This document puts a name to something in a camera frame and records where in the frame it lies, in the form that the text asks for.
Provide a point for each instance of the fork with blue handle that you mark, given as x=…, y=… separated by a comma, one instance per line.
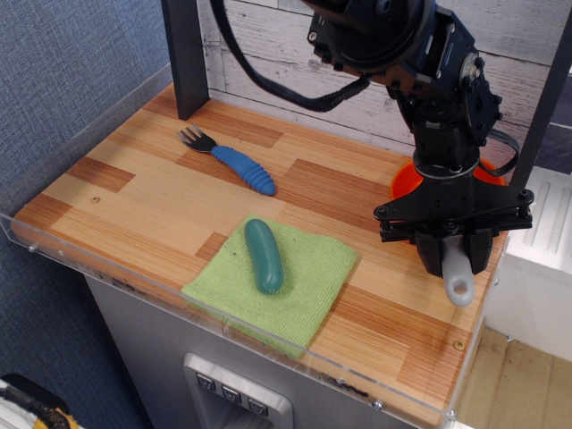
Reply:
x=250, y=171

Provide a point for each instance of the white ribbed appliance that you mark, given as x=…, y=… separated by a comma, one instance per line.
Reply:
x=530, y=300

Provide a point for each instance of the orange pan with grey handle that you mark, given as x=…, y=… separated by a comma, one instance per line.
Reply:
x=457, y=276

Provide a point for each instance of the green cloth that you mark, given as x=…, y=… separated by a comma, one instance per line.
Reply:
x=315, y=269

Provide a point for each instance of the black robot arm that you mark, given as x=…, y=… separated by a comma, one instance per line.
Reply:
x=427, y=60

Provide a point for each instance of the dark frame post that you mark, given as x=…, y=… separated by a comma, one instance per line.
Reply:
x=184, y=41
x=543, y=113

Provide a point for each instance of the dark left frame post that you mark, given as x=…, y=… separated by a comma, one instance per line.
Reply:
x=184, y=41

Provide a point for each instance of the silver button panel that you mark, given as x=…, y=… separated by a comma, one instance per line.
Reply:
x=224, y=399

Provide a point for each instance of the green toy cucumber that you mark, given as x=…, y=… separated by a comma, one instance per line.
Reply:
x=265, y=256

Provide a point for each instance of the grey metal cabinet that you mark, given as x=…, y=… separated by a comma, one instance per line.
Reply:
x=153, y=341

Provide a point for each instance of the dark right frame post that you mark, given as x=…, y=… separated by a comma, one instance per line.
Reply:
x=543, y=113

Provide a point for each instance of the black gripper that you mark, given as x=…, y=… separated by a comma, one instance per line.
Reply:
x=478, y=205

